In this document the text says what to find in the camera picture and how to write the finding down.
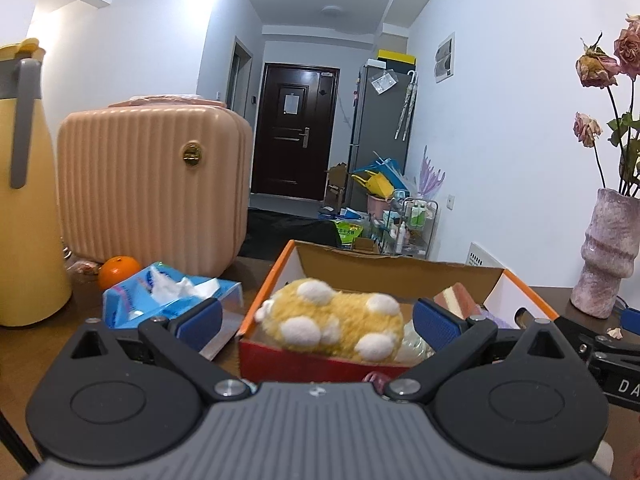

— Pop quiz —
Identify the purple linen drawstring pouch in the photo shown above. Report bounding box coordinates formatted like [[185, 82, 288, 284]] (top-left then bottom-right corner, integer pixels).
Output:
[[482, 310, 511, 328]]

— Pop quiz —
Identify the yellow plush toy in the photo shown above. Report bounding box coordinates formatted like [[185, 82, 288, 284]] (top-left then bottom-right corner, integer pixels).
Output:
[[254, 278, 405, 363]]

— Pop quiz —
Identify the fallen rose petal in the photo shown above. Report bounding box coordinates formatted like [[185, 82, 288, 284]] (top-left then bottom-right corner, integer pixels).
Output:
[[606, 327, 623, 340]]

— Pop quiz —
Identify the blue tissue pack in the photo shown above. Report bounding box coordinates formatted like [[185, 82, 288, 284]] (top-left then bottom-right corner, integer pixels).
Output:
[[102, 262, 243, 328]]

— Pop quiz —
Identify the red cardboard pumpkin box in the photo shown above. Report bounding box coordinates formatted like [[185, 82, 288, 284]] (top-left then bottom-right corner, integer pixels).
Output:
[[238, 240, 559, 382]]

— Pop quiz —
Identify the pink textured ceramic vase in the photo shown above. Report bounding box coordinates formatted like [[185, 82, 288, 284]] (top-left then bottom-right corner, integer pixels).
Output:
[[570, 188, 639, 318]]

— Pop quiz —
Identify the pink satin pouch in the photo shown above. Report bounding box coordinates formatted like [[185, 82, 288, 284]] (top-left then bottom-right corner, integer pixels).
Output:
[[362, 370, 394, 396]]

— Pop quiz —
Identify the orange fruit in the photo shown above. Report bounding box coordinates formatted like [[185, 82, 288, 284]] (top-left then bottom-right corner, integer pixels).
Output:
[[98, 256, 142, 292]]

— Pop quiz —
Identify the black bag on floor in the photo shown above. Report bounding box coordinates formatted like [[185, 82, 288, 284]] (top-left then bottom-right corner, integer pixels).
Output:
[[239, 208, 342, 261]]

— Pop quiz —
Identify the pink ribbed suitcase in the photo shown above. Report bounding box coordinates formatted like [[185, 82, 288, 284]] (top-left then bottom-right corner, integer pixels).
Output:
[[56, 102, 253, 276]]

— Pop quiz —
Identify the yellow blue bags pile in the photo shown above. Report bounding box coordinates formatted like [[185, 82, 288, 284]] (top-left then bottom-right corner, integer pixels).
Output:
[[350, 157, 411, 200]]

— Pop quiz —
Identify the yellow thermos jug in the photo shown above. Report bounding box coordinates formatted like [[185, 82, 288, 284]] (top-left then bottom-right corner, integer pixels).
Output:
[[0, 38, 72, 327]]

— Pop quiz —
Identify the grey refrigerator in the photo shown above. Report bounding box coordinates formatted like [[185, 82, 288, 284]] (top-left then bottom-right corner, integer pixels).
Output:
[[345, 66, 418, 211]]

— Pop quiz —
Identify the dark brown entrance door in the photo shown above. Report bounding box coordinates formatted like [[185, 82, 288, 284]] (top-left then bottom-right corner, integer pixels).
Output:
[[250, 63, 340, 200]]

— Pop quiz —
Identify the dried pink rose bouquet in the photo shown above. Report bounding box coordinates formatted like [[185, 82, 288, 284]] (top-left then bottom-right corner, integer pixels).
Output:
[[575, 14, 639, 198]]

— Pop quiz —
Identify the yellow black box on fridge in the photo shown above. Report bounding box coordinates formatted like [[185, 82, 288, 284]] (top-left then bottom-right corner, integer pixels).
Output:
[[376, 49, 416, 65]]

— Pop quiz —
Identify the wire storage cart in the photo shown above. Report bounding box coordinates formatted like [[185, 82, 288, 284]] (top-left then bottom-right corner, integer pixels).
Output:
[[382, 197, 438, 260]]

